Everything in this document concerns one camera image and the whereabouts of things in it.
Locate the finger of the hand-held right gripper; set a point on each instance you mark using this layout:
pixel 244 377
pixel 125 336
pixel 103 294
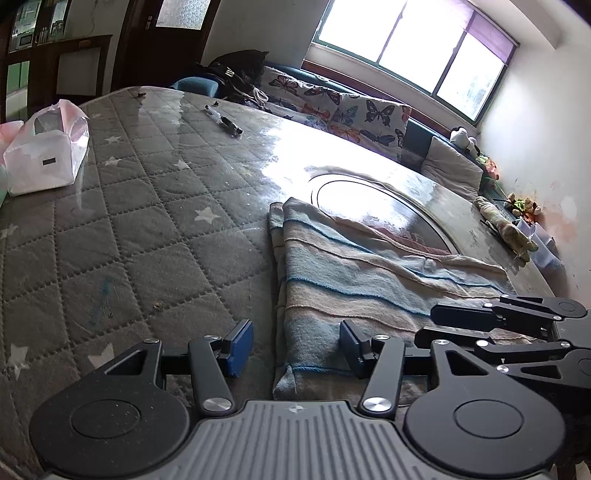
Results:
pixel 443 336
pixel 461 314

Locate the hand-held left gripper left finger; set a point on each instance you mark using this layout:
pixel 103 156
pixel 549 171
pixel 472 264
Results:
pixel 241 346

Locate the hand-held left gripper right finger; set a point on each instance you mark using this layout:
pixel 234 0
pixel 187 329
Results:
pixel 350 344

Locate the striped blue beige towel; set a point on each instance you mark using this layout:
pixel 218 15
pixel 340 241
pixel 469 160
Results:
pixel 346 277

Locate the clear plastic container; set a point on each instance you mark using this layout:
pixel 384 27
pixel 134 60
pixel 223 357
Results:
pixel 542 244

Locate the rolled green beige cloth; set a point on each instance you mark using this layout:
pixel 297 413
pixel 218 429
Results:
pixel 503 226

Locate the grey plain pillow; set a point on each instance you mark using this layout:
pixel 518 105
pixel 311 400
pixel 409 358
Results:
pixel 450 168

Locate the colourful plush toys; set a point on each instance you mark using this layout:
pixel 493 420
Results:
pixel 488 167

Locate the grey quilted star mat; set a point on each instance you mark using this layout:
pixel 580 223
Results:
pixel 138 230

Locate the panda plush toy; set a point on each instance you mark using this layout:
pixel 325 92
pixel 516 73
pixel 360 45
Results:
pixel 461 137

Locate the black silver pen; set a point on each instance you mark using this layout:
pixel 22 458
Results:
pixel 226 122

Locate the long butterfly print pillow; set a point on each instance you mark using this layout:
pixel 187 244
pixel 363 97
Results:
pixel 309 97

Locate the blue sofa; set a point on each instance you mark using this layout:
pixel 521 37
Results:
pixel 194 85

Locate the white plastic bag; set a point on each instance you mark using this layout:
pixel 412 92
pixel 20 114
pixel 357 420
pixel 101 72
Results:
pixel 46 152

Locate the dark cloth pile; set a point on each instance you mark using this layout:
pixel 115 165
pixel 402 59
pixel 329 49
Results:
pixel 235 69

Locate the green framed window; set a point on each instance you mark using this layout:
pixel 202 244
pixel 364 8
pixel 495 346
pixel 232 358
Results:
pixel 415 41

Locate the pink plastic bag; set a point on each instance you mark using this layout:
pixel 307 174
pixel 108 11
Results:
pixel 9 131

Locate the dark wooden glass door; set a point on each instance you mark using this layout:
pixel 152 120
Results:
pixel 138 41

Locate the dark wooden side table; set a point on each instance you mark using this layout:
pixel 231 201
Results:
pixel 78 46

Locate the glass display cabinet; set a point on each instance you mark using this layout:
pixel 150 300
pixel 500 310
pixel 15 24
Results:
pixel 27 27

